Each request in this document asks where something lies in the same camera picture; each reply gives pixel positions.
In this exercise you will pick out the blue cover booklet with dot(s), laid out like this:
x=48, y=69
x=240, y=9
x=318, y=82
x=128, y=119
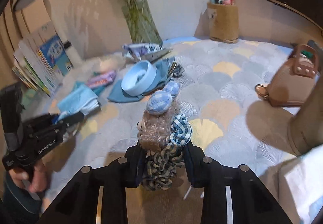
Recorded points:
x=55, y=54

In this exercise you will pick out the teal green cloth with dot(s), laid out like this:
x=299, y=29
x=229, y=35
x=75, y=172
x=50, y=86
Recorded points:
x=98, y=90

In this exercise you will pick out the row of upright books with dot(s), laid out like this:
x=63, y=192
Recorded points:
x=27, y=67

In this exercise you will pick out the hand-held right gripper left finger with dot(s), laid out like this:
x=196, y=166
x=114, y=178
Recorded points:
x=133, y=166

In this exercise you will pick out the teal white checked scrunchie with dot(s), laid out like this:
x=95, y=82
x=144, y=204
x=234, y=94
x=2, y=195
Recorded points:
x=180, y=129

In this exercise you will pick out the white paper sheet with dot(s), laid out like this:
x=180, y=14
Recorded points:
x=302, y=183

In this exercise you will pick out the plush bunny blue checked ears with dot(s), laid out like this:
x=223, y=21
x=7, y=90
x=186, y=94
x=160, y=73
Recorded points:
x=154, y=130

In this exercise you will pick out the purple pink packet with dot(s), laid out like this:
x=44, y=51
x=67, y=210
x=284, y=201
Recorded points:
x=101, y=79

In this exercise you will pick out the light blue round bowl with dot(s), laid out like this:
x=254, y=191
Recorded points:
x=141, y=82

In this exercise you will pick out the white chart booklet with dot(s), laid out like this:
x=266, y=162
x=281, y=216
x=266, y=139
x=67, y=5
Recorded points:
x=37, y=39

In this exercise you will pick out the teal blue cloth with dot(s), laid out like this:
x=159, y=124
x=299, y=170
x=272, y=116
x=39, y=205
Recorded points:
x=118, y=94

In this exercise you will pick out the grey navy checked scrunchie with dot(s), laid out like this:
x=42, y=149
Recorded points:
x=161, y=167

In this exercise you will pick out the silver purple patterned packet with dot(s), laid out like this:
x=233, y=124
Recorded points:
x=143, y=49

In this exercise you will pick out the tan handbag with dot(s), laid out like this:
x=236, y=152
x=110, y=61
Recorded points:
x=290, y=85

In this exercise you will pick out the dark green object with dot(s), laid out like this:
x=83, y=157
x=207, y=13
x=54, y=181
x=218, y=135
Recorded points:
x=315, y=48

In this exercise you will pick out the light blue towel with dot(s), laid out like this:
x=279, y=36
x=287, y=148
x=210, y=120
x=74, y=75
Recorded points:
x=78, y=99

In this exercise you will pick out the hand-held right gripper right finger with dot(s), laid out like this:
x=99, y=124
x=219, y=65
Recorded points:
x=194, y=166

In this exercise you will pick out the person's left hand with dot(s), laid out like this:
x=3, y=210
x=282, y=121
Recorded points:
x=36, y=179

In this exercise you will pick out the cream fluffy cloth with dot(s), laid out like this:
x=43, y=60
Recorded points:
x=101, y=63

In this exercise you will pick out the beige pen holder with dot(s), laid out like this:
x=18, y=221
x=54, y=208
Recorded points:
x=223, y=22

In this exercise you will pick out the fan pattern table mat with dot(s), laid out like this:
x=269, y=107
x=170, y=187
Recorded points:
x=222, y=92

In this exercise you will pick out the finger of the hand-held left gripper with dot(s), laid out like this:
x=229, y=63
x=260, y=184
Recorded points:
x=72, y=119
x=43, y=120

